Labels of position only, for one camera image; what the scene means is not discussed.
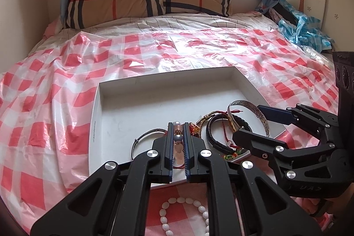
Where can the white shallow cardboard box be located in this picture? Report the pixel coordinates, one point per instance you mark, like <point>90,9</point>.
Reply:
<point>125,109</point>

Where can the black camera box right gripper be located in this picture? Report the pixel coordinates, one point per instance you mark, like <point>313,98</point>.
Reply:
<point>343,62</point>

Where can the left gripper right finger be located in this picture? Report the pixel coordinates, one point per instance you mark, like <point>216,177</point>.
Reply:
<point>242,199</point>

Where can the blue white plastic bag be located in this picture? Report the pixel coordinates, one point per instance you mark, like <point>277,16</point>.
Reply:
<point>306,32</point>

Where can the thin silver bangle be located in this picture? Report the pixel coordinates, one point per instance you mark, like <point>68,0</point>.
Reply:
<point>145,135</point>

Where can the wide engraved silver bangle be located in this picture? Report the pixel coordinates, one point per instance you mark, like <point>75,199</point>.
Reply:
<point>254,109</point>

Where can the striped white bed sheet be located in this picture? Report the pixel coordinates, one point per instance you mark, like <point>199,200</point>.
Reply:
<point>181,21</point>

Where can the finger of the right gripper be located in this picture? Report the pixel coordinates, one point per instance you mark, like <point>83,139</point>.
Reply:
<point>273,114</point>
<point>259,146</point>

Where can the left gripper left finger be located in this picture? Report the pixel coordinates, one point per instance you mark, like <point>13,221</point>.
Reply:
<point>114,199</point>

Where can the person right hand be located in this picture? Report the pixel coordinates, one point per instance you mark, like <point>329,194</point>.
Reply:
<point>338,207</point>

